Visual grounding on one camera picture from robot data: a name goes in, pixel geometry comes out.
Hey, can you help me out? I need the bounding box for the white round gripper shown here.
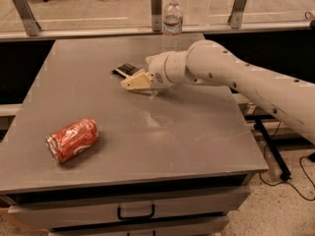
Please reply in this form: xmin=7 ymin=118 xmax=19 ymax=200
xmin=120 ymin=52 xmax=173 ymax=90

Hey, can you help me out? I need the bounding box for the black rxbar chocolate wrapper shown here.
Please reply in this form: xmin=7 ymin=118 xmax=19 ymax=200
xmin=112 ymin=63 xmax=139 ymax=79

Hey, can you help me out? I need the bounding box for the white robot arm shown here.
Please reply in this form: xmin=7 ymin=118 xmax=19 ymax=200
xmin=121 ymin=40 xmax=315 ymax=144

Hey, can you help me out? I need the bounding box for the crushed red coke can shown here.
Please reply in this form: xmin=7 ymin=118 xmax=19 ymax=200
xmin=46 ymin=118 xmax=98 ymax=164

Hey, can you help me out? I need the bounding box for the clear plastic water bottle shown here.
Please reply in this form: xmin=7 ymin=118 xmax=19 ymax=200
xmin=162 ymin=0 xmax=183 ymax=51

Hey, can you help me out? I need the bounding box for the grey lower drawer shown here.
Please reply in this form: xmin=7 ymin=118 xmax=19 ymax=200
xmin=48 ymin=216 xmax=229 ymax=236

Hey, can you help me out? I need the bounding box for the grey drawer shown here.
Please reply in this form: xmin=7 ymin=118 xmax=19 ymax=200
xmin=9 ymin=186 xmax=250 ymax=229
xmin=48 ymin=216 xmax=229 ymax=236

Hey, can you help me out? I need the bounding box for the black metal stand leg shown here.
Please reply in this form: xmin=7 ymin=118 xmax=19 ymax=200
xmin=254 ymin=118 xmax=291 ymax=182

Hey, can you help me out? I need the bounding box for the grey upper drawer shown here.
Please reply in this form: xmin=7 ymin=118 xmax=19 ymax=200
xmin=9 ymin=186 xmax=250 ymax=229

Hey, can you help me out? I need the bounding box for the middle metal railing bracket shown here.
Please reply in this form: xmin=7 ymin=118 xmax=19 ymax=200
xmin=151 ymin=0 xmax=162 ymax=31

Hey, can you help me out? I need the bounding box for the metal railing bracket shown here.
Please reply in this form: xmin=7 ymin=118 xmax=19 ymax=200
xmin=151 ymin=0 xmax=162 ymax=31
xmin=227 ymin=0 xmax=247 ymax=29
xmin=12 ymin=0 xmax=41 ymax=36

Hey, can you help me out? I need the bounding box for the right metal railing bracket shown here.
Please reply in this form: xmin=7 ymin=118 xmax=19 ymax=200
xmin=227 ymin=0 xmax=247 ymax=29

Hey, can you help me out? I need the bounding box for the left metal railing bracket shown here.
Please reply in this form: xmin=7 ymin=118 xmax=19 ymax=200
xmin=12 ymin=0 xmax=41 ymax=36

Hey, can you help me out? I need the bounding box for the black floor cable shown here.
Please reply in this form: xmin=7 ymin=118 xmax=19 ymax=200
xmin=259 ymin=121 xmax=315 ymax=203

